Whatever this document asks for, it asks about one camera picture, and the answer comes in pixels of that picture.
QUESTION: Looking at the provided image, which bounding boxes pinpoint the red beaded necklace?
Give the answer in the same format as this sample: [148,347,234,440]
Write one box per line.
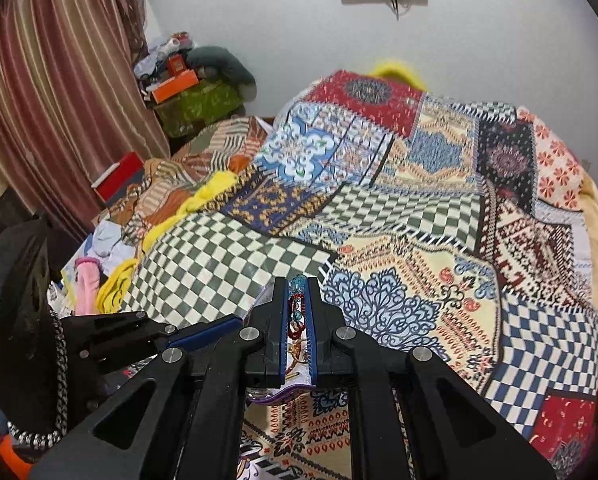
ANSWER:
[285,275,311,340]

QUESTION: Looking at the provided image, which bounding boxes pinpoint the pink cloth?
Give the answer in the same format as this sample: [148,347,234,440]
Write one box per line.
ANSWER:
[75,257,101,316]

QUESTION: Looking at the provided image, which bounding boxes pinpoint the yellow cloth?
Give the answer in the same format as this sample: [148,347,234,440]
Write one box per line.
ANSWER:
[95,170,237,314]

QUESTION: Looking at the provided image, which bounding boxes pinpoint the patchwork patterned bedspread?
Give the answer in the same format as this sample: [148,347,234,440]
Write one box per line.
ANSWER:
[120,70,598,479]

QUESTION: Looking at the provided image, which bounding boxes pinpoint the brown striped blanket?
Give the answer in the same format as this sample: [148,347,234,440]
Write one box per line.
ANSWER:
[93,116,272,246]

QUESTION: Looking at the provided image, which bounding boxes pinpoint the red box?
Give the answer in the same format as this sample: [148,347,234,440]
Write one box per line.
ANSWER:
[91,152,144,203]

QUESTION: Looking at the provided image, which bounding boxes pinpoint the green patterned bag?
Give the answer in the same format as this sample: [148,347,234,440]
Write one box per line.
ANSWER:
[154,80,243,139]

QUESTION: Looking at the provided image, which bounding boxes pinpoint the striped brown curtain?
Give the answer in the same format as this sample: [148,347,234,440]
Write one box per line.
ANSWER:
[0,0,169,238]

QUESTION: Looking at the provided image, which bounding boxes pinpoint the orange box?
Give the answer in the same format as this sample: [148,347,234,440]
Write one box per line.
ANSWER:
[150,70,199,104]

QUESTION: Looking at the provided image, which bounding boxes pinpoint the yellow plush behind bed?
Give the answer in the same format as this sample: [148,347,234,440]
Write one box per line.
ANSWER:
[369,60,427,91]

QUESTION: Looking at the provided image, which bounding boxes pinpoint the dark grey pillow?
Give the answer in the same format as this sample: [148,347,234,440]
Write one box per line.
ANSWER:
[185,46,257,102]

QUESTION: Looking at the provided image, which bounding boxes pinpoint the silver chain strap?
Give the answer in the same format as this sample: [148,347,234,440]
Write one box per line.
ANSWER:
[6,309,70,452]

